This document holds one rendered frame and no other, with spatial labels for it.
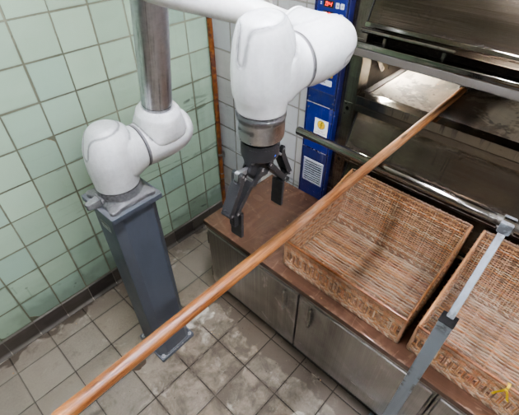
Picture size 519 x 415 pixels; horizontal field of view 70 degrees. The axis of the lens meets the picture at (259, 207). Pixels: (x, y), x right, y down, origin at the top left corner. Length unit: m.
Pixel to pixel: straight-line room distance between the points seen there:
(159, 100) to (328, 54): 0.70
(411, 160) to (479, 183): 0.26
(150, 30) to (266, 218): 1.05
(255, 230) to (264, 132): 1.18
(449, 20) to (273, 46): 0.93
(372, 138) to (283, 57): 1.13
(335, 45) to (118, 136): 0.77
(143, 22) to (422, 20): 0.88
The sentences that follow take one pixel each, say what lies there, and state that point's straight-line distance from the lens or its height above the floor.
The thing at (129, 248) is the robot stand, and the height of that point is 0.83.
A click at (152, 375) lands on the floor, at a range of 2.10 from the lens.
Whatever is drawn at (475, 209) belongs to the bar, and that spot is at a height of 1.17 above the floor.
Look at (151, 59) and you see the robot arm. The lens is 1.20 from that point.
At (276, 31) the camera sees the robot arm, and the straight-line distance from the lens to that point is 0.59.
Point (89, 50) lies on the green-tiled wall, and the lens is 1.82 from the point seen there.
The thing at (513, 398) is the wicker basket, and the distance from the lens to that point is 1.46.
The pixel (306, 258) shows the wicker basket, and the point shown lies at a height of 0.71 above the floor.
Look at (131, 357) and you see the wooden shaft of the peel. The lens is 0.77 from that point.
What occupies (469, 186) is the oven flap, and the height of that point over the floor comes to 0.99.
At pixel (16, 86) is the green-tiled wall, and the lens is 1.75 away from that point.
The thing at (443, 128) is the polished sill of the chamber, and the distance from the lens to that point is 1.54.
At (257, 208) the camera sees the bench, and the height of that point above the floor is 0.58.
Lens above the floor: 1.86
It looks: 42 degrees down
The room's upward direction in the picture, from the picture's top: straight up
